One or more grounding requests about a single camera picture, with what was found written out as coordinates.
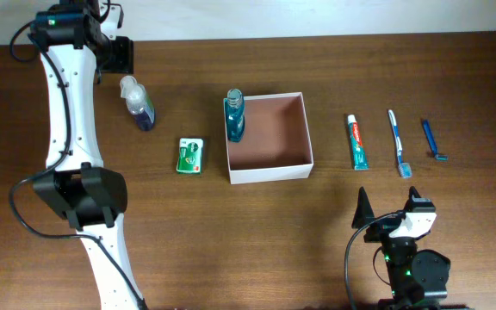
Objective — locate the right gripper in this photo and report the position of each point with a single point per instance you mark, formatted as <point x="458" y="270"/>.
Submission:
<point x="381" y="227"/>

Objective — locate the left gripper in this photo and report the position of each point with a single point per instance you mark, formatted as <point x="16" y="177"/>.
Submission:
<point x="125" y="55"/>

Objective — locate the clear purple spray bottle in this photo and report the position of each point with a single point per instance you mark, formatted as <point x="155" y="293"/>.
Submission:
<point x="138" y="103"/>

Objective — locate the teal mouthwash bottle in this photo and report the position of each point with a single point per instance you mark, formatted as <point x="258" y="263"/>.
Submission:
<point x="235" y="115"/>

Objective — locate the green white soap bar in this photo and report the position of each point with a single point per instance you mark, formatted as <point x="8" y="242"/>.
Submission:
<point x="190" y="156"/>

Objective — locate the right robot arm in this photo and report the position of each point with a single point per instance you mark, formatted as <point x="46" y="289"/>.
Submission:
<point x="417" y="278"/>

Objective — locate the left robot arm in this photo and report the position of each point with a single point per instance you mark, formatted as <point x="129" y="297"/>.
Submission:
<point x="78" y="42"/>

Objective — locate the blue white toothbrush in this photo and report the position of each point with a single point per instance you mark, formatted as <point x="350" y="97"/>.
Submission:
<point x="403" y="167"/>

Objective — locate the toothpaste tube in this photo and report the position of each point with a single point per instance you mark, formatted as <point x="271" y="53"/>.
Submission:
<point x="360" y="162"/>

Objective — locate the blue disposable razor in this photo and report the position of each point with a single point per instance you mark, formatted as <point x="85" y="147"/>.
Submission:
<point x="432" y="143"/>

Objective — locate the white open cardboard box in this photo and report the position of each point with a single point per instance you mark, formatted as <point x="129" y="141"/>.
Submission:
<point x="276" y="144"/>

